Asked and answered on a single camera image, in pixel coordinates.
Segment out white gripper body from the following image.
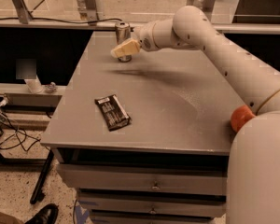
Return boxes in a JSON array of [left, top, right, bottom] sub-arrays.
[[133, 21, 160, 51]]

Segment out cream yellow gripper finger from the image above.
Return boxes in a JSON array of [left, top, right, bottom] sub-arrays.
[[111, 38, 141, 58]]

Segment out silver blue redbull can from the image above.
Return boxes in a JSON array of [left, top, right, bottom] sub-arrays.
[[115, 21, 132, 63]]

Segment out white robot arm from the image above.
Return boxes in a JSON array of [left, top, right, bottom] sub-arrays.
[[111, 6, 280, 224]]

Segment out black snack wrapper packet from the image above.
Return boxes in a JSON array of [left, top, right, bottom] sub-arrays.
[[94, 94, 131, 131]]

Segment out small metal fitting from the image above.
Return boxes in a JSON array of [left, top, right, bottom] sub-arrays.
[[45, 82, 57, 93]]

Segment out grey drawer cabinet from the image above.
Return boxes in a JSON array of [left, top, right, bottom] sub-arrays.
[[42, 32, 242, 224]]

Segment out white pump dispenser bottle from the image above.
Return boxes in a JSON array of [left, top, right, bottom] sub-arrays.
[[25, 77, 43, 93]]

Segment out orange ball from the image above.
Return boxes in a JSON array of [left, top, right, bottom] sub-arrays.
[[231, 105, 255, 133]]

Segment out black stand leg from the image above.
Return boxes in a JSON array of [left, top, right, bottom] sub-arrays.
[[30, 151, 54, 204]]

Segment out black shoe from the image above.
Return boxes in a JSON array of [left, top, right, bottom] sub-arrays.
[[25, 203, 59, 224]]

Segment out middle metal railing post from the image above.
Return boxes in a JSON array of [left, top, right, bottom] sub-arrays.
[[84, 0, 97, 21]]

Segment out left metal railing post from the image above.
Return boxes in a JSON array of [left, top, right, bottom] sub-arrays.
[[11, 0, 32, 24]]

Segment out black power cable on rail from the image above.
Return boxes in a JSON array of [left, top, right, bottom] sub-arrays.
[[0, 16, 123, 26]]

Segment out tangled black cables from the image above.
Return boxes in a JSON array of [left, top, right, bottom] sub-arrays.
[[0, 96, 50, 152]]

